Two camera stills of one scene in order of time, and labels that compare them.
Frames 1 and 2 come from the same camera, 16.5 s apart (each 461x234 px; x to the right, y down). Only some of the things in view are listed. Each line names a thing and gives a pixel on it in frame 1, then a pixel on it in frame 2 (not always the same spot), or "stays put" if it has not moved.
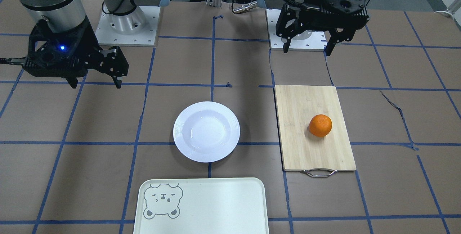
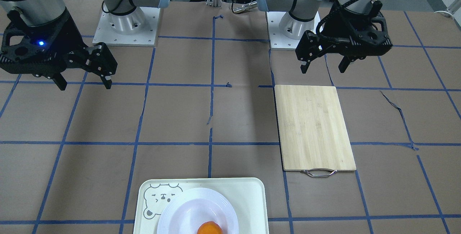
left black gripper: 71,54 → 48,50
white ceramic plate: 206,132 → 186,212
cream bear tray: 203,206 stays put
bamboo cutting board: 301,151 stays put
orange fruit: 320,125 → 209,227
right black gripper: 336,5 → 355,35
